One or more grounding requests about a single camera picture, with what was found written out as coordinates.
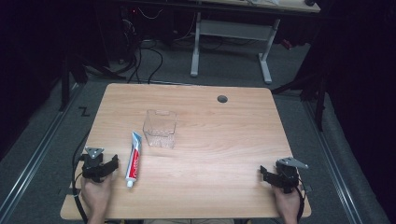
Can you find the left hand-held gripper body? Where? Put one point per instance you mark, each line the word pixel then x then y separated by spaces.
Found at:
pixel 92 163

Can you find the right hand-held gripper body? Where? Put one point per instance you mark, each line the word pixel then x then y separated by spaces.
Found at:
pixel 288 174

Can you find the red white blue toothpaste tube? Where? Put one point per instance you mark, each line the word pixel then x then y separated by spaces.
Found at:
pixel 134 161

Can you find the clear plastic container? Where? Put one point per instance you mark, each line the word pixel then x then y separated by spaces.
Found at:
pixel 160 130

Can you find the person's left hand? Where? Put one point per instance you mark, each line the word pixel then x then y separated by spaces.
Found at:
pixel 96 194

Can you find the person's right hand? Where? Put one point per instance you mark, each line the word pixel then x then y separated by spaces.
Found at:
pixel 288 203

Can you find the grey table grommet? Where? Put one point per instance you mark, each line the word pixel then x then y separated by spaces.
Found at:
pixel 222 99

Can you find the white-legged wooden desk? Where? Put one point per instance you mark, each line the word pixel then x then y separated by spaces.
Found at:
pixel 232 29

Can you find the metal floor rail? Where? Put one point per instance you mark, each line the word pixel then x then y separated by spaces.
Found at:
pixel 334 168
pixel 34 158

